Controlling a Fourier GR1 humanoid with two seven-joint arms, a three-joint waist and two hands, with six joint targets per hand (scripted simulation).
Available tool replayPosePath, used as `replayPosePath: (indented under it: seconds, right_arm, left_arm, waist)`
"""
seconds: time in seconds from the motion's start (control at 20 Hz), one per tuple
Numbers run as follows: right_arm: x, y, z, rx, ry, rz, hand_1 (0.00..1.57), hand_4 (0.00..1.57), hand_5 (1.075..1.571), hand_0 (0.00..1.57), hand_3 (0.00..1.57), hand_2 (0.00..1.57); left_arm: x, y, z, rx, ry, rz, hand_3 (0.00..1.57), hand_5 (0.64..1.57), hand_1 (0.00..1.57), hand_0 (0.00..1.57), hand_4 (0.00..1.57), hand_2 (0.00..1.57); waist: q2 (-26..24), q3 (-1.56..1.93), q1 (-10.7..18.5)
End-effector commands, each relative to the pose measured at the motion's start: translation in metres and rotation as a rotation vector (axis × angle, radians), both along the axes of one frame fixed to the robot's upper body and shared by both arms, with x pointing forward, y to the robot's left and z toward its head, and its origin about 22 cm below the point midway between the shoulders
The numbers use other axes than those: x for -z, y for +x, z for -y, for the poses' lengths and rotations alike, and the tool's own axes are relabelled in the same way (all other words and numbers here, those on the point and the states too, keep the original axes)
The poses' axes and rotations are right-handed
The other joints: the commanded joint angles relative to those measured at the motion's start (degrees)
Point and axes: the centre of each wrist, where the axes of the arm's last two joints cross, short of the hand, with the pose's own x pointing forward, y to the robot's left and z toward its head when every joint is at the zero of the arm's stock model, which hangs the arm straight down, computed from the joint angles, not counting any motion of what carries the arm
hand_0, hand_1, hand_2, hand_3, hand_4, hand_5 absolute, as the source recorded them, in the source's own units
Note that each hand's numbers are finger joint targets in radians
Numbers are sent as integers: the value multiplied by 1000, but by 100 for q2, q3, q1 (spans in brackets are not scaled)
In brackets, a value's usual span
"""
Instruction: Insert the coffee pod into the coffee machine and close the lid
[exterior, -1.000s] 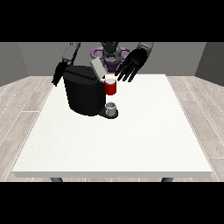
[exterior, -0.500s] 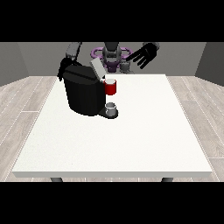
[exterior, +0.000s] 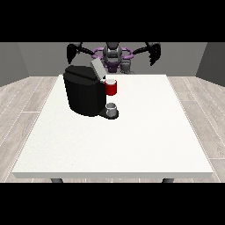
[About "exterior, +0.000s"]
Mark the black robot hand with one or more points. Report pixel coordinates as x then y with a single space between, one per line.
72 52
155 53

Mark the pale grey machine lid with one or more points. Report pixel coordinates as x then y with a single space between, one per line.
98 68

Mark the small grey coffee pod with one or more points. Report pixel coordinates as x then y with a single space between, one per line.
125 67

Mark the black coffee machine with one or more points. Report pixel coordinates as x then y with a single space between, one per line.
83 92

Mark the red pod holder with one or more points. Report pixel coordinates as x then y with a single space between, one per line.
111 88

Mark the grey robot trunk purple rings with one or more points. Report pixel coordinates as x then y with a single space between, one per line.
111 55

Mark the small grey cup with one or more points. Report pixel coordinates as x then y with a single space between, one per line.
111 109

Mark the dark table leg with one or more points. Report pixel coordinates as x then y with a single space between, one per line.
168 180
56 180

